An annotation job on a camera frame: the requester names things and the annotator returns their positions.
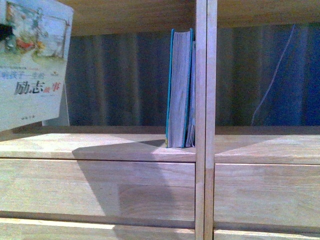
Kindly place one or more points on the white illustrated Chinese book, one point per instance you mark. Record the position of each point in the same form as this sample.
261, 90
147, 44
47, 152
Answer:
33, 60

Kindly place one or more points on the thin worn paperback book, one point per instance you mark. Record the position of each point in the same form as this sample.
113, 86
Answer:
190, 139

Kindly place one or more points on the dark blue curtain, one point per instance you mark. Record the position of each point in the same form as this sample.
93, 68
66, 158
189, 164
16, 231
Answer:
266, 76

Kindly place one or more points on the upper left wooden drawer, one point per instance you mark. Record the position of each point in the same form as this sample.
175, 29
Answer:
122, 192

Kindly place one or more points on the wooden drawer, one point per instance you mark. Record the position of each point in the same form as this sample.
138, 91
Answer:
30, 229
267, 194
122, 192
253, 235

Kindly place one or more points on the thick teal cover book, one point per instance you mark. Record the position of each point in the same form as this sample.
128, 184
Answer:
179, 80

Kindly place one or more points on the light wooden bookshelf unit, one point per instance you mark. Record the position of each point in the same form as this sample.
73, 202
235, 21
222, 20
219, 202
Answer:
215, 145

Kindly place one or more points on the upper right wooden drawer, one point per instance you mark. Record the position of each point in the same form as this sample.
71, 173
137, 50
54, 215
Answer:
267, 194

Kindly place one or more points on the lower right wooden drawer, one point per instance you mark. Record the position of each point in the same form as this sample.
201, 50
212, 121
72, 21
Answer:
253, 235

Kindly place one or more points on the lower left wooden drawer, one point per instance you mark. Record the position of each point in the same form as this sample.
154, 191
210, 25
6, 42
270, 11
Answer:
30, 229

